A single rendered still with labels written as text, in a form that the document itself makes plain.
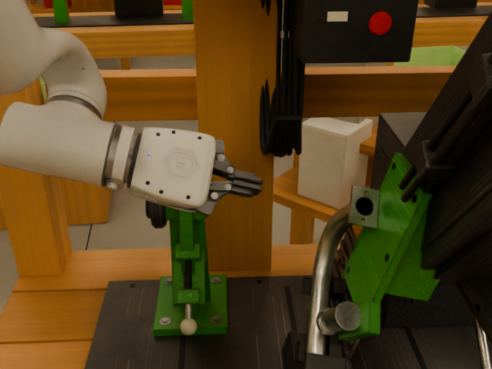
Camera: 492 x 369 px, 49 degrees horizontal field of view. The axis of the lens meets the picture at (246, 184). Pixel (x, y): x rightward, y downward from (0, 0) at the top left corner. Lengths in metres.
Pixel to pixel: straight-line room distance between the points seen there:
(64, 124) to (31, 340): 0.49
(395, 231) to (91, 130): 0.40
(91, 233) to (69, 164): 2.27
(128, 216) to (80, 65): 2.38
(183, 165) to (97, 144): 0.11
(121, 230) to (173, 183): 2.27
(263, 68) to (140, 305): 0.49
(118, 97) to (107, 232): 1.93
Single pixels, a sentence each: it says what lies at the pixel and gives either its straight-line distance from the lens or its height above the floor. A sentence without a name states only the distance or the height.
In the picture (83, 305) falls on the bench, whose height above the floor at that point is 0.88.
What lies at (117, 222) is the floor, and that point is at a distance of 3.03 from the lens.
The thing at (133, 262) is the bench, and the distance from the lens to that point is 1.20.
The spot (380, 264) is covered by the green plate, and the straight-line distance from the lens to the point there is 0.73.
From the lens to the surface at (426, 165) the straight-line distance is 0.59.
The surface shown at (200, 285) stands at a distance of 0.94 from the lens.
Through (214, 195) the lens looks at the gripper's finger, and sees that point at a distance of 0.71.
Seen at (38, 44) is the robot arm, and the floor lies 1.44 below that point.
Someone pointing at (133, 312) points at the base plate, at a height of 0.90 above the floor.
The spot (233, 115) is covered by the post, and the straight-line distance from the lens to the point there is 0.97.
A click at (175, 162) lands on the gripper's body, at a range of 0.70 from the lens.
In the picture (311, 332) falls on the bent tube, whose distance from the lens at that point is 0.84.
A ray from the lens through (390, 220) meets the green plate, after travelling 0.72.
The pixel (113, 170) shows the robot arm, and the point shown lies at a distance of 0.69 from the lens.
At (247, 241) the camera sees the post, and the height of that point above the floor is 0.95.
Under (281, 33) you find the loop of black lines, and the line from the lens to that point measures 0.94.
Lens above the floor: 1.58
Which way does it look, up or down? 28 degrees down
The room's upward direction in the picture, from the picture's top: straight up
